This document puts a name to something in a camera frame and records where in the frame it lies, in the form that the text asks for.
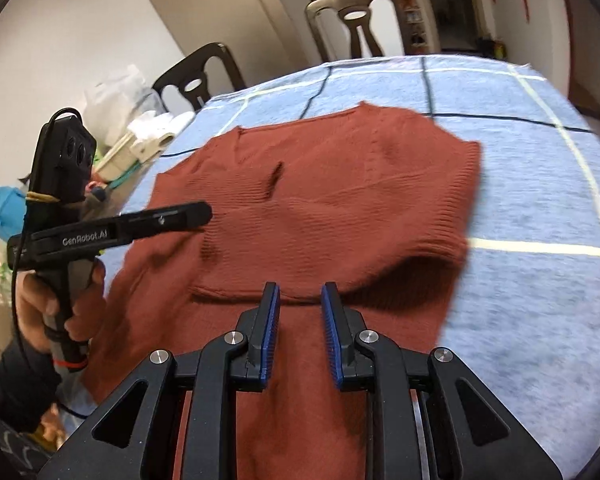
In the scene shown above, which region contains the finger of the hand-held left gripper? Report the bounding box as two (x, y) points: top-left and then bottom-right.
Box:
(121, 201), (214, 242)

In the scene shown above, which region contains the brown wooden chair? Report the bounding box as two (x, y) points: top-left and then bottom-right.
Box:
(305, 0), (406, 63)

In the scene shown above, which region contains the rust red knit sweater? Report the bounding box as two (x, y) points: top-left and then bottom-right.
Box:
(82, 101), (482, 480)

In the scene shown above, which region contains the white plastic appliance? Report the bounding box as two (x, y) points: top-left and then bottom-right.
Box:
(130, 110), (196, 163)

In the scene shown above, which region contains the white plastic bag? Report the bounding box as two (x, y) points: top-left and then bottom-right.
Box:
(84, 65), (153, 146)

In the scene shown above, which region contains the shoe rack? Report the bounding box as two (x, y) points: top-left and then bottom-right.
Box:
(399, 0), (440, 56)

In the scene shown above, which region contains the beige door panel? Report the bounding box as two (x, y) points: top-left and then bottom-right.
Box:
(130, 0), (301, 86)

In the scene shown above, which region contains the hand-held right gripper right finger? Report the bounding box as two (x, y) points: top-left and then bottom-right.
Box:
(320, 281), (565, 480)

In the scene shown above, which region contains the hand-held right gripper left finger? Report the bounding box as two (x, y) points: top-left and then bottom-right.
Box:
(37, 281), (281, 480)

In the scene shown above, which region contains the cream flat box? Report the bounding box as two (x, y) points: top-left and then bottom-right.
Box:
(95, 132), (136, 181)

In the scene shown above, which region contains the person's left hand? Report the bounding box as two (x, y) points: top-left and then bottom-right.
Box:
(16, 258), (108, 357)

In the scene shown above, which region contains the blue checked blanket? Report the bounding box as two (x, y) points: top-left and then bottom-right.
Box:
(55, 55), (600, 480)

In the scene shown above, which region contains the dark wooden chair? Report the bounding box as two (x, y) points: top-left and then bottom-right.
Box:
(152, 42), (248, 111)

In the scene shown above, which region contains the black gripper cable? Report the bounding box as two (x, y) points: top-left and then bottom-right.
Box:
(10, 108), (88, 418)

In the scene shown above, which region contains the person's patterned dark clothing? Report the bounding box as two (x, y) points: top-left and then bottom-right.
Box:
(0, 407), (53, 480)

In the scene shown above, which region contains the blue plastic bag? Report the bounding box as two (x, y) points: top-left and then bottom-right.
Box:
(0, 184), (26, 246)

